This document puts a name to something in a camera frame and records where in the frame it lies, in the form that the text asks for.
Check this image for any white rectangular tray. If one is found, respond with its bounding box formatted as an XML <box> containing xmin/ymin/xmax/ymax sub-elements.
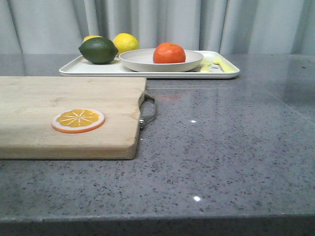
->
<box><xmin>59</xmin><ymin>51</ymin><xmax>240</xmax><ymax>79</ymax></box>

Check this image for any metal cutting board handle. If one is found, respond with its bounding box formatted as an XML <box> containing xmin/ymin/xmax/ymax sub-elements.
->
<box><xmin>139</xmin><ymin>93</ymin><xmax>158</xmax><ymax>131</ymax></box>

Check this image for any yellow plastic fork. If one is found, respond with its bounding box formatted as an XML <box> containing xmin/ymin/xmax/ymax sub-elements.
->
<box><xmin>212</xmin><ymin>57</ymin><xmax>235</xmax><ymax>73</ymax></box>

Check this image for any orange fruit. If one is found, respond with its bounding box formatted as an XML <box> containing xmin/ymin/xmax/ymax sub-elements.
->
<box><xmin>153</xmin><ymin>42</ymin><xmax>186</xmax><ymax>63</ymax></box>

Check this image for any orange slice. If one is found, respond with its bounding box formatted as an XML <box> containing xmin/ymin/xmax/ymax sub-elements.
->
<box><xmin>51</xmin><ymin>108</ymin><xmax>105</xmax><ymax>134</ymax></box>

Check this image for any grey curtain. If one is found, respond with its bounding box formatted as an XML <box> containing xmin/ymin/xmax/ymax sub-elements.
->
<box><xmin>0</xmin><ymin>0</ymin><xmax>315</xmax><ymax>55</ymax></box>

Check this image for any yellow lemon behind lime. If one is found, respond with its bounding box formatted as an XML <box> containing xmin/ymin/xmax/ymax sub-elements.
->
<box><xmin>83</xmin><ymin>35</ymin><xmax>102</xmax><ymax>42</ymax></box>

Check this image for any beige round plate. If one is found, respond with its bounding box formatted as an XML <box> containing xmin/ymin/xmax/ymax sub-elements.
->
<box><xmin>119</xmin><ymin>48</ymin><xmax>204</xmax><ymax>72</ymax></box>

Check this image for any wooden cutting board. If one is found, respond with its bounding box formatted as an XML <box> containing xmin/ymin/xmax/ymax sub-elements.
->
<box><xmin>0</xmin><ymin>76</ymin><xmax>147</xmax><ymax>160</ymax></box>

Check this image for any green lime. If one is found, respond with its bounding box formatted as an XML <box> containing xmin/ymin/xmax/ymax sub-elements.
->
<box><xmin>78</xmin><ymin>37</ymin><xmax>118</xmax><ymax>64</ymax></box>

